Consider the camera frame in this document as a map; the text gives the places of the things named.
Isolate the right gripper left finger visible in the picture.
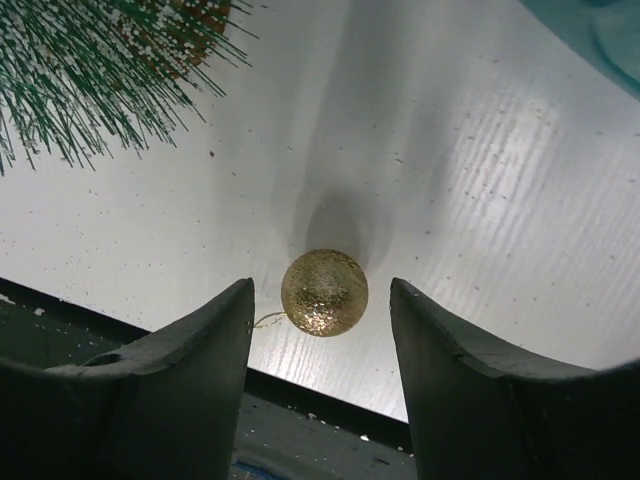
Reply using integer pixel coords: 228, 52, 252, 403
1, 279, 255, 479

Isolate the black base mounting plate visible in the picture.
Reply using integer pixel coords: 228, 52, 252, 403
1, 281, 416, 479

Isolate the small frosted christmas tree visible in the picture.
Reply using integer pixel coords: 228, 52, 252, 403
1, 1, 253, 168

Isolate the blue plastic tub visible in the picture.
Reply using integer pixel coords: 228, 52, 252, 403
522, 0, 639, 99

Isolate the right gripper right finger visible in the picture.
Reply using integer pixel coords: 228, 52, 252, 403
390, 278, 639, 479

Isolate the small gold glitter bauble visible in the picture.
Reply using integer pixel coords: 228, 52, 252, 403
254, 249, 369, 338

